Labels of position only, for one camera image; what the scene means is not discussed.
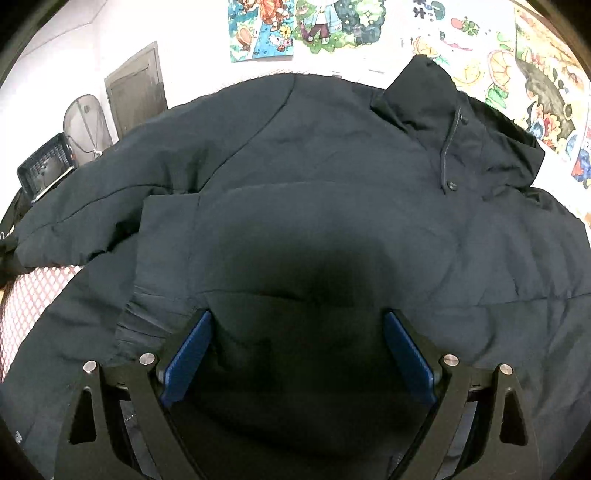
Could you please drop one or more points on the colourful cartoon poster row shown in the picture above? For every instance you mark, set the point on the colourful cartoon poster row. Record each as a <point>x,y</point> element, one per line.
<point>501,53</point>

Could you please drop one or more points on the red white checkered sheet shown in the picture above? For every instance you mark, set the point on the red white checkered sheet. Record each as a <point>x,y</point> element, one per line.
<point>23,301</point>

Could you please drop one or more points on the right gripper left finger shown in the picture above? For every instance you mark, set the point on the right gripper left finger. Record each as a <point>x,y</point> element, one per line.
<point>118,425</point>

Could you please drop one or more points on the grey electric fan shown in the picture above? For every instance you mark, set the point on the grey electric fan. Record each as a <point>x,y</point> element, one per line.
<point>85,129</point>

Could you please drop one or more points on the dark navy padded jacket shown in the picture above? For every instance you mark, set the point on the dark navy padded jacket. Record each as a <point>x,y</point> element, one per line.
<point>297,212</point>

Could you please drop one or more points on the black plastic basket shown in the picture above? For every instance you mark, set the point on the black plastic basket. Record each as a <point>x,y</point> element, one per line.
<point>46,167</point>

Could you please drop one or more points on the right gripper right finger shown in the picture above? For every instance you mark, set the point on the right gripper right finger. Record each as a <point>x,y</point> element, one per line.
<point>476,426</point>

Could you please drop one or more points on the cartoon kids poster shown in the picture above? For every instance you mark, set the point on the cartoon kids poster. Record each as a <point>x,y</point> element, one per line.
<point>271,29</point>

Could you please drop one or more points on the grey wall panel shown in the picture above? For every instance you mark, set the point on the grey wall panel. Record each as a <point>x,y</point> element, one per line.
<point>135,90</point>

